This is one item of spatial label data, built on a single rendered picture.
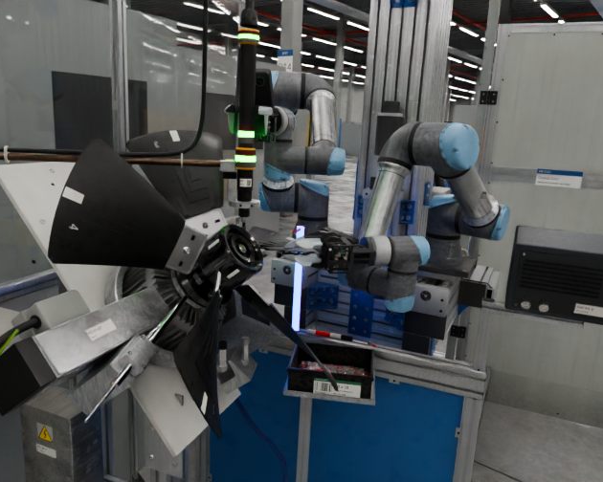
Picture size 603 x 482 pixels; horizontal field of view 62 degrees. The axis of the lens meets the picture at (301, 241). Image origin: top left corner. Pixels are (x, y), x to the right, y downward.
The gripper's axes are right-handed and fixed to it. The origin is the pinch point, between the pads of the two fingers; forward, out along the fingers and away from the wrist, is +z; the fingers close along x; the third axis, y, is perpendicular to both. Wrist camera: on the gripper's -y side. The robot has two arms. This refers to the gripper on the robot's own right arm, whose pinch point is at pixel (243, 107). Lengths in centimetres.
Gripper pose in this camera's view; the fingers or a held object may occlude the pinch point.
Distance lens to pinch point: 110.2
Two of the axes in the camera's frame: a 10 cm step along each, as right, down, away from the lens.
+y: -0.5, 9.7, 2.2
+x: -9.8, -0.9, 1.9
